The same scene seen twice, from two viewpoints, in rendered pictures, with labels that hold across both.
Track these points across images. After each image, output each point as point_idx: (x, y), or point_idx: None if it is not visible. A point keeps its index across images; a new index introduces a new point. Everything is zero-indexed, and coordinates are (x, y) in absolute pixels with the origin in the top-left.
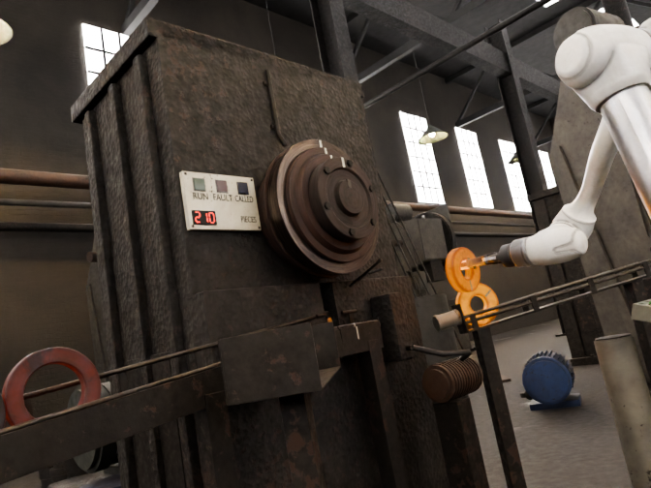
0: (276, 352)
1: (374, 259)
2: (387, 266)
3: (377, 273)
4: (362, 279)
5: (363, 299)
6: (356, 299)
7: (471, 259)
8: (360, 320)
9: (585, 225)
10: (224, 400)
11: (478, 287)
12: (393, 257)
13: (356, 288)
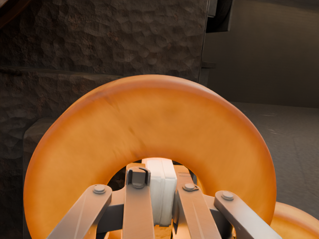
0: None
1: (135, 32)
2: (170, 53)
3: (133, 63)
4: (40, 72)
5: (28, 116)
6: (1, 112)
7: (63, 218)
8: (4, 156)
9: None
10: None
11: (292, 237)
12: (202, 35)
13: (12, 88)
